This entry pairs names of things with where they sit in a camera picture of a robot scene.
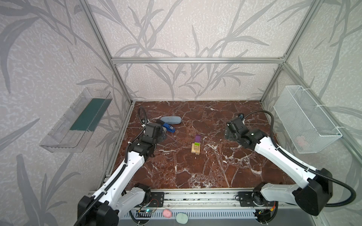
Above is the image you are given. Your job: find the purple block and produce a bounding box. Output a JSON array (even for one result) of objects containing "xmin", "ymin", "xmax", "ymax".
[{"xmin": 195, "ymin": 135, "xmax": 201, "ymax": 143}]

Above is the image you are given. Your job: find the wood block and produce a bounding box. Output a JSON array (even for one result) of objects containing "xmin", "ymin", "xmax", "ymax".
[
  {"xmin": 191, "ymin": 150, "xmax": 200, "ymax": 155},
  {"xmin": 192, "ymin": 144, "xmax": 200, "ymax": 151}
]

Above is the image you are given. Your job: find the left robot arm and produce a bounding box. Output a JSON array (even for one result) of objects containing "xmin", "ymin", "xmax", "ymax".
[{"xmin": 75, "ymin": 122, "xmax": 166, "ymax": 226}]

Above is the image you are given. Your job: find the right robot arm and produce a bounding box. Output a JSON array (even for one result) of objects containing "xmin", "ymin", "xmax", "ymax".
[{"xmin": 225, "ymin": 117, "xmax": 333, "ymax": 216}]

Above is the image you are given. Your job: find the blue stapler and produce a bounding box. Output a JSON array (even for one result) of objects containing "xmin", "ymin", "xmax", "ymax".
[{"xmin": 156, "ymin": 119, "xmax": 175, "ymax": 133}]

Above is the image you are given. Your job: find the blue grey oval case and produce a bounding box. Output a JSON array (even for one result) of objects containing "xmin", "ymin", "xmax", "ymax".
[{"xmin": 160, "ymin": 116, "xmax": 182, "ymax": 125}]

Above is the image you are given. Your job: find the pink object in basket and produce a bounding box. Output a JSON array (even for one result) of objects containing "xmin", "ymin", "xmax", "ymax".
[{"xmin": 296, "ymin": 136, "xmax": 309, "ymax": 148}]

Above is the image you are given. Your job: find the left circuit board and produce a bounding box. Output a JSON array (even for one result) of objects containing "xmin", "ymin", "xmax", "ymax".
[{"xmin": 135, "ymin": 209, "xmax": 157, "ymax": 218}]

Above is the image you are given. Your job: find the circuit board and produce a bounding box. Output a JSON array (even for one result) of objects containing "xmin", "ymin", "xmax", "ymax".
[
  {"xmin": 135, "ymin": 209, "xmax": 157, "ymax": 218},
  {"xmin": 254, "ymin": 208, "xmax": 278, "ymax": 224}
]

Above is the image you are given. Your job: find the pink eraser blob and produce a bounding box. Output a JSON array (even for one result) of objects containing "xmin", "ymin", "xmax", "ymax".
[{"xmin": 162, "ymin": 209, "xmax": 173, "ymax": 218}]

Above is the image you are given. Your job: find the mint green blob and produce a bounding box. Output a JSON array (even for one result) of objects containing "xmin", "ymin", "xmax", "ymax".
[{"xmin": 175, "ymin": 213, "xmax": 189, "ymax": 225}]

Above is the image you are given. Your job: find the right circuit board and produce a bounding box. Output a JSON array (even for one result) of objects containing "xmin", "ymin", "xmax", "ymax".
[{"xmin": 254, "ymin": 208, "xmax": 278, "ymax": 224}]

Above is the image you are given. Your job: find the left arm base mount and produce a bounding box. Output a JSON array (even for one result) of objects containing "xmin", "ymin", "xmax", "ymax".
[{"xmin": 140, "ymin": 192, "xmax": 165, "ymax": 208}]

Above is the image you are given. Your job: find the aluminium front rail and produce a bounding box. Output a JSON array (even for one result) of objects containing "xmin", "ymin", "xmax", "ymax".
[{"xmin": 81, "ymin": 190, "xmax": 320, "ymax": 211}]

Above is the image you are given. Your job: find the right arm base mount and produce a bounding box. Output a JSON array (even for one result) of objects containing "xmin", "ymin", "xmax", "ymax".
[{"xmin": 234, "ymin": 191, "xmax": 275, "ymax": 209}]

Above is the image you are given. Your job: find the white wire wall basket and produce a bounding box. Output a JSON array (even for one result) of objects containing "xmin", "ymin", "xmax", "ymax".
[{"xmin": 274, "ymin": 85, "xmax": 342, "ymax": 154}]

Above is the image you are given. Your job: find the clear plastic wall bin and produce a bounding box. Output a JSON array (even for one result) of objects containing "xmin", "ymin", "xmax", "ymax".
[{"xmin": 40, "ymin": 88, "xmax": 113, "ymax": 153}]

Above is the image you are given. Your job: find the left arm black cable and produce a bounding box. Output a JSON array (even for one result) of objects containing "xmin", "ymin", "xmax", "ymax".
[{"xmin": 74, "ymin": 106, "xmax": 149, "ymax": 226}]

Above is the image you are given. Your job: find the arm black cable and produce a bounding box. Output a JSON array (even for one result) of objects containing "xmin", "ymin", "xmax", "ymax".
[
  {"xmin": 242, "ymin": 110, "xmax": 357, "ymax": 208},
  {"xmin": 74, "ymin": 106, "xmax": 149, "ymax": 226}
]

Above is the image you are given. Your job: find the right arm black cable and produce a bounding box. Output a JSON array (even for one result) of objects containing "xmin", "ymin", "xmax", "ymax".
[{"xmin": 242, "ymin": 110, "xmax": 357, "ymax": 208}]

